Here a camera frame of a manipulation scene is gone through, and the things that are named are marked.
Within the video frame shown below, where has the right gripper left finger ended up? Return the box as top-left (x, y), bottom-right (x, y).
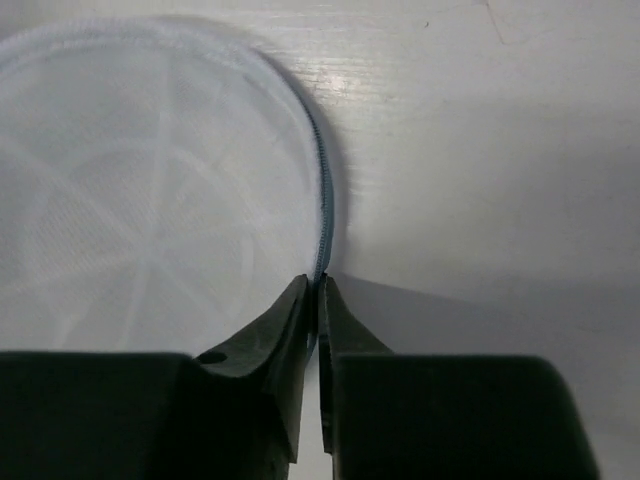
top-left (196, 275), bottom-right (309, 463)

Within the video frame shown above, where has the white mesh laundry bag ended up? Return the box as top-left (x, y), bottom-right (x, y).
top-left (1, 18), bottom-right (334, 354)

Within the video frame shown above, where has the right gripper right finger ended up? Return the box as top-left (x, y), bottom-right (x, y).
top-left (317, 275), bottom-right (398, 455)

